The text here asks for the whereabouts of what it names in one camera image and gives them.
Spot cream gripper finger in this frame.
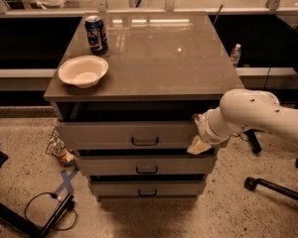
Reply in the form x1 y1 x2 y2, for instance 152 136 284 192
187 136 212 155

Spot grey top drawer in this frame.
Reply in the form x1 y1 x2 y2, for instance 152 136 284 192
56 121 197 150

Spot grey drawer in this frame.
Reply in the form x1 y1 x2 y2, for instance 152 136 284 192
56 121 197 150
88 181 206 197
76 155 216 176

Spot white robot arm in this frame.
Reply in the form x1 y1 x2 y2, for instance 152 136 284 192
187 88 298 155

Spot grey middle drawer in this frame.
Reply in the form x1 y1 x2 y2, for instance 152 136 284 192
76 155 216 176

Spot grey drawer cabinet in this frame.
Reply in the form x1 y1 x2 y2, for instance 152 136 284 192
43 11 246 201

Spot grey bottom drawer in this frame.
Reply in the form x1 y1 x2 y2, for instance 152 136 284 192
88 181 206 197

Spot black table leg right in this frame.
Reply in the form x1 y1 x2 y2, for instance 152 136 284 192
244 130 261 154

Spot black chair leg with caster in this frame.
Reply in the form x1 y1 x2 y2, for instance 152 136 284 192
244 177 298 201

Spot clear plastic water bottle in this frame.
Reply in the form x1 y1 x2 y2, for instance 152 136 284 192
229 44 241 67

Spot blue tape cross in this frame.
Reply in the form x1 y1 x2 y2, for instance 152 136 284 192
55 169 78 195

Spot white bowl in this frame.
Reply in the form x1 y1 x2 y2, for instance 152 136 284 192
58 56 108 88

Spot blue soda can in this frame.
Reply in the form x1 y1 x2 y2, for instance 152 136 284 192
84 15 108 55

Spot black stand leg left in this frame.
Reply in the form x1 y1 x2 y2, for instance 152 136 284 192
0 192 75 238

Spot black floor cable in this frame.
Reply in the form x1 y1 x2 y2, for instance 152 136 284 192
24 191 78 232

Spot wire basket with items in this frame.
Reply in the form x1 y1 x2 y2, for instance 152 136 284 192
46 130 75 167

